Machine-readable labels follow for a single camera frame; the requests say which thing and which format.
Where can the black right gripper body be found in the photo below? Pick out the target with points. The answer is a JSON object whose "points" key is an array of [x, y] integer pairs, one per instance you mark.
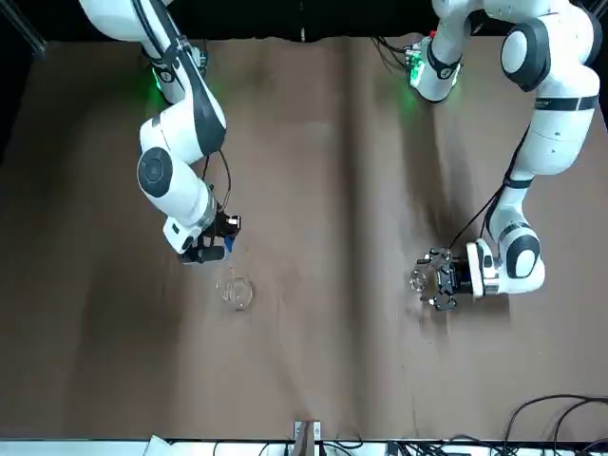
{"points": [[218, 225]]}

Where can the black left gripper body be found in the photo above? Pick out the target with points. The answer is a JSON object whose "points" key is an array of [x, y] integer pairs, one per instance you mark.
{"points": [[458, 285]]}

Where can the glass pipette with blue bulb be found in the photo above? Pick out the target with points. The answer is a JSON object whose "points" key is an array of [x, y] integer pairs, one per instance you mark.
{"points": [[229, 243]]}

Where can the clear glass graduated cylinder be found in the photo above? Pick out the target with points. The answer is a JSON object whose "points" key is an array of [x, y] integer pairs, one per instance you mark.
{"points": [[419, 280]]}

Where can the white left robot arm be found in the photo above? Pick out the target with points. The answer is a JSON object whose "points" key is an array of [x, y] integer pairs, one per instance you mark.
{"points": [[551, 138]]}

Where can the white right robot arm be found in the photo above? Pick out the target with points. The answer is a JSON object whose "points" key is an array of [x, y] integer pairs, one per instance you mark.
{"points": [[176, 190]]}

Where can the clear glass beaker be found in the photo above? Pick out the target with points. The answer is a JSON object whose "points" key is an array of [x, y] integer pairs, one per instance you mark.
{"points": [[237, 292]]}

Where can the white paper sheet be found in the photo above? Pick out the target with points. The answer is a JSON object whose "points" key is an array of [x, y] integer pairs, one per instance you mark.
{"points": [[157, 446]]}

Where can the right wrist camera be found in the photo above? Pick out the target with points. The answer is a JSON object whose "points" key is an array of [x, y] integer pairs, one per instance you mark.
{"points": [[204, 254]]}

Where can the aluminium profile post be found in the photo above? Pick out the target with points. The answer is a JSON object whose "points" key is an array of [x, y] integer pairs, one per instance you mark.
{"points": [[306, 437]]}

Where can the grey mount rod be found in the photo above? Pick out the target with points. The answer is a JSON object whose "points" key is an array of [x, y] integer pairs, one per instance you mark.
{"points": [[302, 34]]}

